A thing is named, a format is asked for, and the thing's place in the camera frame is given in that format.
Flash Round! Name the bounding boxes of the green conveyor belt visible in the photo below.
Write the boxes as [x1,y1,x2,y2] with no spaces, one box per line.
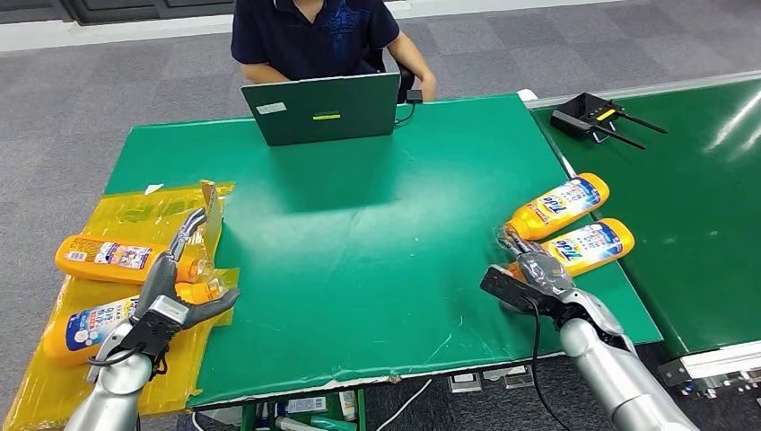
[526,70,761,399]

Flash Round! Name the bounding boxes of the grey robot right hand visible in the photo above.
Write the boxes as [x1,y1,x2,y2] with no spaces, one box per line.
[502,227,577,297]

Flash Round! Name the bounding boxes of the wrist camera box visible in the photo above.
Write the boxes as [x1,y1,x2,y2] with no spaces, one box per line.
[479,264,563,327]
[118,295,192,362]

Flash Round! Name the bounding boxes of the yellow plastic sheet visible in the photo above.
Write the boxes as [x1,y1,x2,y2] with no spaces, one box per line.
[3,180,241,431]

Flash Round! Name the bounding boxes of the grey floor socket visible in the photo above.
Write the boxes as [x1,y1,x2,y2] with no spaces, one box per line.
[449,371,484,394]
[503,365,537,391]

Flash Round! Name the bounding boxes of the green metal table frame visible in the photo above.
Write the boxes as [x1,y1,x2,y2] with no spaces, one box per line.
[240,389,367,431]

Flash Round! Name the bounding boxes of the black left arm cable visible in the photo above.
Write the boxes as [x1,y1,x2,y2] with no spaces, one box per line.
[86,340,143,368]

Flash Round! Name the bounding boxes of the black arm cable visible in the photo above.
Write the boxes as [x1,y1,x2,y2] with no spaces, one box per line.
[86,340,143,368]
[525,297,564,431]

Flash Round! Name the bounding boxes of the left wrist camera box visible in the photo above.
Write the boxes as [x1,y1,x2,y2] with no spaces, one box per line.
[118,295,192,362]

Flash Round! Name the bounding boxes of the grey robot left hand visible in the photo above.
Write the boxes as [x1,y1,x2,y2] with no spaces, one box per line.
[130,207,242,331]

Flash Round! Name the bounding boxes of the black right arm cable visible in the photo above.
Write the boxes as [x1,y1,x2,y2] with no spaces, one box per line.
[525,297,564,431]

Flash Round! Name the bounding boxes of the green plastic bottle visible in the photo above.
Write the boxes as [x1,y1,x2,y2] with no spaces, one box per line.
[309,415,358,431]

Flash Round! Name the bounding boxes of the black office chair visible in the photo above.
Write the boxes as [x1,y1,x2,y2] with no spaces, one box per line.
[363,47,416,106]

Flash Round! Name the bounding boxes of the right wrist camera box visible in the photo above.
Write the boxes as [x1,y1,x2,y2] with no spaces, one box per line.
[479,264,563,327]

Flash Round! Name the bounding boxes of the white floor cable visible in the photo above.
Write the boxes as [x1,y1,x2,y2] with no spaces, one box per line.
[374,378,434,431]

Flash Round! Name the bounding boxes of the orange detergent bottle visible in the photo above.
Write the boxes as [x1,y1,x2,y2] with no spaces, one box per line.
[508,218,636,282]
[42,277,231,367]
[54,234,214,286]
[504,172,611,242]

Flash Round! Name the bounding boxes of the dark green laptop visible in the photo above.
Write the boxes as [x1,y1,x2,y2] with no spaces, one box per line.
[241,72,402,148]

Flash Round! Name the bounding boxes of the black router with antennas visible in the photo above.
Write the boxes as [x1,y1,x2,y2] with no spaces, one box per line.
[549,92,669,151]

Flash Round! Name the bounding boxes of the person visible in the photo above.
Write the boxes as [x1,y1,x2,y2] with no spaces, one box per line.
[230,0,439,103]

